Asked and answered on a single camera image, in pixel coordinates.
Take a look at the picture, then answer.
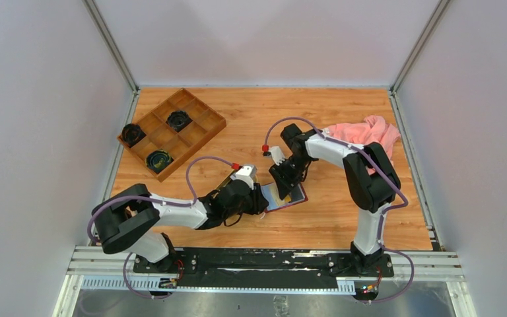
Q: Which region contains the black round part left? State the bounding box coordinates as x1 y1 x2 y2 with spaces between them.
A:
120 123 147 147

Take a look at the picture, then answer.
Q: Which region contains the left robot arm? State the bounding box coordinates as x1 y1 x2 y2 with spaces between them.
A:
90 180 269 273

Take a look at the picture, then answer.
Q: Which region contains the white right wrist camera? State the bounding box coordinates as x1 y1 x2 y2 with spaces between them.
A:
262 145 286 166

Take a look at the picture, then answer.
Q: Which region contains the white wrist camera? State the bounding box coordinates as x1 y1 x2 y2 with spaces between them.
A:
231 164 257 190
262 145 286 166

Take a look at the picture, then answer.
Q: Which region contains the pink cloth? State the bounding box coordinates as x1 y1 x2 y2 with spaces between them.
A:
323 115 401 164

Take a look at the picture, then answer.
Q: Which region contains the beige oval tray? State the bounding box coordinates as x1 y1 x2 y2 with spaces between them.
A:
216 172 234 190

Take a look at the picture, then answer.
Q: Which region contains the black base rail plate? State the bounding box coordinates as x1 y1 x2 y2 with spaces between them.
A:
133 248 394 290

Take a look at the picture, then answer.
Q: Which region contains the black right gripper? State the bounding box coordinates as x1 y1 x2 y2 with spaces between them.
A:
269 154 313 200

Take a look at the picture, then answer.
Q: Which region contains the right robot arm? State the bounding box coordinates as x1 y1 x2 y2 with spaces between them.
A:
262 123 401 276

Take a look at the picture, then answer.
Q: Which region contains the red leather card holder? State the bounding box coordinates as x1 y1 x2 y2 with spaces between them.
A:
272 184 308 212

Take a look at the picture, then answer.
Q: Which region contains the black round part upper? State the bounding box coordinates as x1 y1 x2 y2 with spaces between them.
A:
166 110 193 132

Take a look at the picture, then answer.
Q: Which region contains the black round part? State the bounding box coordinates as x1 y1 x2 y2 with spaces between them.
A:
166 110 193 132
145 150 174 174
120 123 147 147

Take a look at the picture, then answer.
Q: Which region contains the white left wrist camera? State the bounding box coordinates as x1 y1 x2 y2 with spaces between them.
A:
231 164 257 190

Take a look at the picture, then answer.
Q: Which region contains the black round part lower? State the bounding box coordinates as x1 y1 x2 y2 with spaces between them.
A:
145 150 174 174

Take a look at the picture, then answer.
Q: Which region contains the brown wooden divided tray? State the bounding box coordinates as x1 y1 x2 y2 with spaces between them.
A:
117 88 226 182

